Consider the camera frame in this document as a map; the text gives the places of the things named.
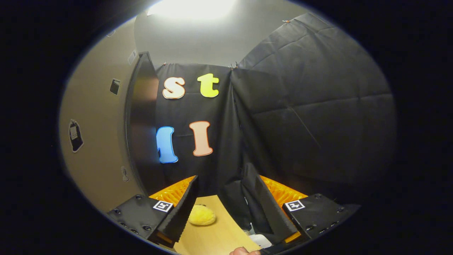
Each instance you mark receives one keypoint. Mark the yellow fluffy round sponge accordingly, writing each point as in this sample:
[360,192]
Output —
[201,215]

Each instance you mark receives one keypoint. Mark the grey cabinet door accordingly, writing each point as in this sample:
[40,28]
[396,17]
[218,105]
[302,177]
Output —
[95,124]

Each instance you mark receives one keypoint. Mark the dark grey cabinet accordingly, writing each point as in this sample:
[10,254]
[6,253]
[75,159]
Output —
[145,124]

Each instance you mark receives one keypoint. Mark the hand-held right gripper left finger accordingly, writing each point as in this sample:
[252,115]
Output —
[182,209]

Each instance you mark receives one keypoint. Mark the black backdrop cloth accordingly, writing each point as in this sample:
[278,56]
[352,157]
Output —
[318,124]

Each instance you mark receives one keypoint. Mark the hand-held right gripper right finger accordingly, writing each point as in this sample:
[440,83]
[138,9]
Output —
[272,209]

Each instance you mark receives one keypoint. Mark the large ceiling light panel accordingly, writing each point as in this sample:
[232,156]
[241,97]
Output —
[193,7]

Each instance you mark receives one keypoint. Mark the small white object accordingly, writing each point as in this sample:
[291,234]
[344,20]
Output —
[261,241]

